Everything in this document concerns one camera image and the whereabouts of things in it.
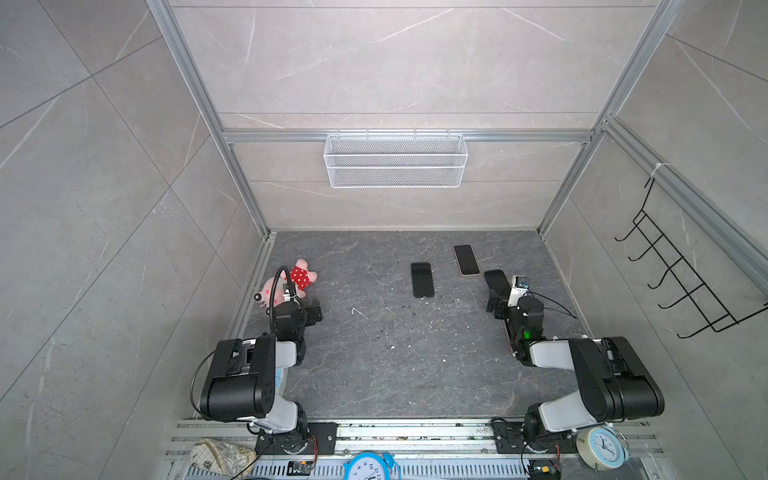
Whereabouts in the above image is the black phone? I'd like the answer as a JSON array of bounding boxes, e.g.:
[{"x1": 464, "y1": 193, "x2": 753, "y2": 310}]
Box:
[
  {"x1": 483, "y1": 269, "x2": 511, "y2": 299},
  {"x1": 411, "y1": 262, "x2": 435, "y2": 298}
]

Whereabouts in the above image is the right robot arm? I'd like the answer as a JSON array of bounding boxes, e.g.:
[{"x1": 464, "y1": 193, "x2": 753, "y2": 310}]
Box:
[{"x1": 486, "y1": 287, "x2": 665, "y2": 452}]

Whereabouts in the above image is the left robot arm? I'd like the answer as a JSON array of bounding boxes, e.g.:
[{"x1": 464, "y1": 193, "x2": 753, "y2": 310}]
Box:
[{"x1": 190, "y1": 302, "x2": 322, "y2": 454}]

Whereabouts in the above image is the phone with pink edge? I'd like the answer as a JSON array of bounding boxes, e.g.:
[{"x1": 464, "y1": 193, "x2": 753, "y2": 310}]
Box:
[{"x1": 453, "y1": 244, "x2": 480, "y2": 276}]

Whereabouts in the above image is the pink pig plush toy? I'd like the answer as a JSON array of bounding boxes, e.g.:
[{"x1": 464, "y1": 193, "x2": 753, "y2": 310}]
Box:
[{"x1": 254, "y1": 259, "x2": 318, "y2": 308}]

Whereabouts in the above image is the wet wipes pack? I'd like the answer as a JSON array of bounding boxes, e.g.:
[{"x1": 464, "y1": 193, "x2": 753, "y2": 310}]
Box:
[{"x1": 275, "y1": 368, "x2": 287, "y2": 396}]

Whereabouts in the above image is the cream alarm clock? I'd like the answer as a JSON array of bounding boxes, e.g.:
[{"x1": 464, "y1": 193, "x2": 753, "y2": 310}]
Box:
[{"x1": 575, "y1": 426, "x2": 630, "y2": 472}]

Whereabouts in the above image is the crumpled patterned cloth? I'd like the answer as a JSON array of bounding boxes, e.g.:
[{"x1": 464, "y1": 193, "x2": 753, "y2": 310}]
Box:
[{"x1": 189, "y1": 438, "x2": 258, "y2": 479}]

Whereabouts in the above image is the blue alarm clock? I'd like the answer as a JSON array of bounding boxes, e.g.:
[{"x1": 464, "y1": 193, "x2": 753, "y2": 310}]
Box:
[{"x1": 343, "y1": 452, "x2": 402, "y2": 480}]

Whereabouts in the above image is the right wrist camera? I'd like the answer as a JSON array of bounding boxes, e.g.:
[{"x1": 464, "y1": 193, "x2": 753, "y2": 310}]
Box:
[{"x1": 507, "y1": 275, "x2": 530, "y2": 308}]

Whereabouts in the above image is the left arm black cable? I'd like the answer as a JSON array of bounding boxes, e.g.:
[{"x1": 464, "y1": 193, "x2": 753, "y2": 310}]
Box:
[{"x1": 268, "y1": 265, "x2": 295, "y2": 337}]

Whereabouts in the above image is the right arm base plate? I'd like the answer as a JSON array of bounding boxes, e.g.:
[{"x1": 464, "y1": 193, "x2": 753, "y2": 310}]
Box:
[{"x1": 488, "y1": 417, "x2": 577, "y2": 454}]

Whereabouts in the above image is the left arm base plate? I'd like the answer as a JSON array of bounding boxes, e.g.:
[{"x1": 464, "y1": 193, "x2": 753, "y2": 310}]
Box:
[{"x1": 255, "y1": 422, "x2": 339, "y2": 455}]

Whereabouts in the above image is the aluminium mounting rail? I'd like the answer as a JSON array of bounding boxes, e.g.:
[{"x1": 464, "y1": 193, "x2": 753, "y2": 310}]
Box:
[{"x1": 164, "y1": 418, "x2": 664, "y2": 462}]

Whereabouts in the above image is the black wire hook rack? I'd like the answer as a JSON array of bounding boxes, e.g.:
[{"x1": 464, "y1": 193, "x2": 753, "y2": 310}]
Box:
[{"x1": 614, "y1": 178, "x2": 767, "y2": 340}]

